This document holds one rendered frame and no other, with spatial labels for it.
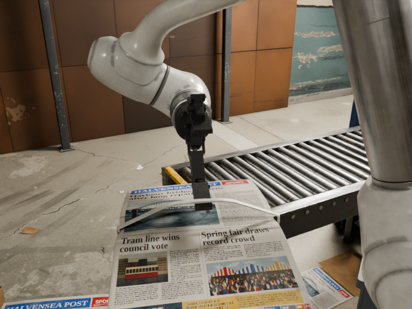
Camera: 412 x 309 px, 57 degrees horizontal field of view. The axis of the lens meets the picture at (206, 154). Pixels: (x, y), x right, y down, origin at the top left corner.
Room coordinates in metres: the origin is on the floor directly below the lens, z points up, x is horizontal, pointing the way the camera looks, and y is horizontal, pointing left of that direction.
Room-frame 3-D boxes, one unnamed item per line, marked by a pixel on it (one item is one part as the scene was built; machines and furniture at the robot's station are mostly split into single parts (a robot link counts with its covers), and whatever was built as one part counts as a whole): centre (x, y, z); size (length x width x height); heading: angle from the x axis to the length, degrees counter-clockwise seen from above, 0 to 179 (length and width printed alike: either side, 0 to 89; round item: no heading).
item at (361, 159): (1.68, -0.70, 0.77); 0.47 x 0.05 x 0.05; 27
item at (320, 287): (1.61, -0.56, 0.00); 0.37 x 0.29 x 0.01; 117
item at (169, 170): (1.29, 0.07, 0.81); 0.43 x 0.03 x 0.02; 27
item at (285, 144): (1.81, -0.41, 0.74); 1.34 x 0.05 x 0.12; 117
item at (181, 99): (0.80, 0.03, 1.27); 0.09 x 0.06 x 0.09; 97
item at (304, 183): (1.50, -0.36, 0.77); 0.47 x 0.05 x 0.05; 27
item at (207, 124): (0.59, 0.01, 1.32); 0.07 x 0.03 x 0.01; 7
